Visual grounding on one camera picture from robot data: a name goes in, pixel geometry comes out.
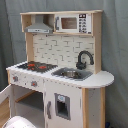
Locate white oven door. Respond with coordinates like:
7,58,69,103
0,85,11,128

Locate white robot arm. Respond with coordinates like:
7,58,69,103
2,116,36,128

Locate wooden toy kitchen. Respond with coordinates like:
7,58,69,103
7,10,114,128

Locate grey toy sink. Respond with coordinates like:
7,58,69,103
52,67,92,81

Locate black toy faucet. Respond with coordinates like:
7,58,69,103
76,50,94,70

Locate black stovetop red burners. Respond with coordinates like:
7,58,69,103
19,61,56,73

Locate right red oven knob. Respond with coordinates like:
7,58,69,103
31,81,37,87

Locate red oven knob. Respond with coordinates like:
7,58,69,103
31,81,37,87
13,76,18,82

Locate white cabinet door grey dispenser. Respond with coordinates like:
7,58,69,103
44,81,83,128

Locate toy microwave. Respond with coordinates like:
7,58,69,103
55,14,92,34

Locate grey range hood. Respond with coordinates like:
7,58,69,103
24,15,53,34

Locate left red oven knob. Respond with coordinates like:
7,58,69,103
13,76,18,82

